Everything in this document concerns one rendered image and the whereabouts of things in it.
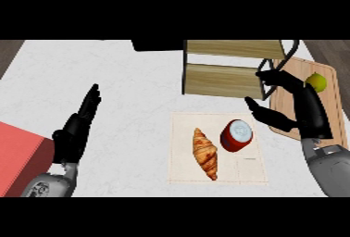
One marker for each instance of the wooden tiered shelf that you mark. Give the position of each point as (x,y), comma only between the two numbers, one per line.
(224,78)

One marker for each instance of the wooden cutting board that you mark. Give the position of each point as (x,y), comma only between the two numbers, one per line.
(286,102)

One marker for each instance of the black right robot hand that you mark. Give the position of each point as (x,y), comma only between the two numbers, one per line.
(308,108)

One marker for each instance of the beige placemat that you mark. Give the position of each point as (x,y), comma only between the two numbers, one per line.
(246,168)

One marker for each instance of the black appliance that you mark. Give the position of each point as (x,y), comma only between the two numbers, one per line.
(157,45)

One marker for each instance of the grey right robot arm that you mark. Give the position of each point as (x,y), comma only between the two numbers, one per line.
(329,168)

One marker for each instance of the yellow-green lemon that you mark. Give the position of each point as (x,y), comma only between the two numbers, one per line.
(318,81)

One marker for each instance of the red box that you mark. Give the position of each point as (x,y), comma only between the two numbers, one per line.
(22,157)

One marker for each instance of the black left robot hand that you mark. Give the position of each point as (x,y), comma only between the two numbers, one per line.
(79,126)

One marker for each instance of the red can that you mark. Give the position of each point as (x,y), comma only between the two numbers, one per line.
(236,135)

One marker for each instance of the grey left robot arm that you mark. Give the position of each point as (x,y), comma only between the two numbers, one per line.
(53,182)

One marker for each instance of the golden brown croissant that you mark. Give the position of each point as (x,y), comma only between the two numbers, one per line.
(206,152)

